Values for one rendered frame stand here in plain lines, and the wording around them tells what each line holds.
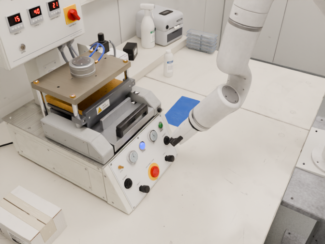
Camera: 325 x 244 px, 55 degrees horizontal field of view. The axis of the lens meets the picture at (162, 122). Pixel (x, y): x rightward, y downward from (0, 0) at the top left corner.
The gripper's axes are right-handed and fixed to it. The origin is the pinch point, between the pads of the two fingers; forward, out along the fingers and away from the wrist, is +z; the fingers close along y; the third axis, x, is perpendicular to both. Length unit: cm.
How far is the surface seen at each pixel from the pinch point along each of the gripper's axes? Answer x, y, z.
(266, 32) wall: 5, -231, 53
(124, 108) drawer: -20.2, 8.6, -3.1
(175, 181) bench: 10.4, 9.0, 4.8
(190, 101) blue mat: -4.3, -38.0, 15.2
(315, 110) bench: 39, -61, -14
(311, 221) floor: 97, -63, 36
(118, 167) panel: -7.8, 24.6, -0.8
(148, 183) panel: 3.4, 16.7, 6.1
